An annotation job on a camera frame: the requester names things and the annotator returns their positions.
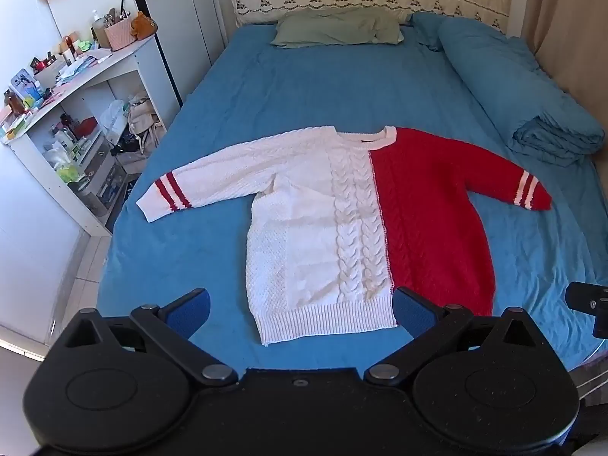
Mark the white and dark wardrobe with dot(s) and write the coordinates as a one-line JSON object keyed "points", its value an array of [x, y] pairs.
{"points": [[175, 19]]}

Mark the brown bottle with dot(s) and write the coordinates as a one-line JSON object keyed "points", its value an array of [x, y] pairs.
{"points": [[13, 102]]}

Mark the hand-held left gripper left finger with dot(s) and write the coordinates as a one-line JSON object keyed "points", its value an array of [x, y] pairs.
{"points": [[190, 312]]}

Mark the red and white knit sweater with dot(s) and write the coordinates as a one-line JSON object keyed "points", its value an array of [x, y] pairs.
{"points": [[308, 228]]}

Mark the blue and white box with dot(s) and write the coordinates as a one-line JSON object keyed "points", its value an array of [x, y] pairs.
{"points": [[26, 84]]}

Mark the blue bed sheet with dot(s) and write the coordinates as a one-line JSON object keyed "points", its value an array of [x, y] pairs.
{"points": [[285, 95]]}

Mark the white shelf desk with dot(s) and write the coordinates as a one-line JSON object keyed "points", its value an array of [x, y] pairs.
{"points": [[126, 64]]}

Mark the beige bag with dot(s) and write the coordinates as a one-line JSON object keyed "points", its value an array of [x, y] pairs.
{"points": [[141, 118]]}

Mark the green pillow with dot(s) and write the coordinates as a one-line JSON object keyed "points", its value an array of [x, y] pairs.
{"points": [[337, 28]]}

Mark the clear storage box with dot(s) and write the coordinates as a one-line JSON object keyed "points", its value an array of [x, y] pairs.
{"points": [[109, 183]]}

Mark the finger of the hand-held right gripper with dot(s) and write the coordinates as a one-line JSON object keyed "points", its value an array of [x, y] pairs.
{"points": [[588, 301]]}

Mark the brown teddy bear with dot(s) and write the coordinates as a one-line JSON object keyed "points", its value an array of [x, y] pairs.
{"points": [[143, 24]]}

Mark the white plastic bag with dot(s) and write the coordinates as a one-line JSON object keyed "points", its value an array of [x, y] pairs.
{"points": [[113, 116]]}

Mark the folded blue duvet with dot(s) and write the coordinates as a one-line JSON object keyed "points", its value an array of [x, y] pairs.
{"points": [[513, 85]]}

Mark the white pump bottle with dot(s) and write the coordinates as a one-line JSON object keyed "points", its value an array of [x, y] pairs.
{"points": [[98, 28]]}

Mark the red box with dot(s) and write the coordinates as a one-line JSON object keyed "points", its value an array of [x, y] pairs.
{"points": [[85, 127]]}

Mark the pink utensil holder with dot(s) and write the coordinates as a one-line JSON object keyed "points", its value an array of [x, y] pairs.
{"points": [[119, 34]]}

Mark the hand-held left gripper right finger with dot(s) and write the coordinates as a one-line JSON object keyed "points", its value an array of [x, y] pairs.
{"points": [[414, 313]]}

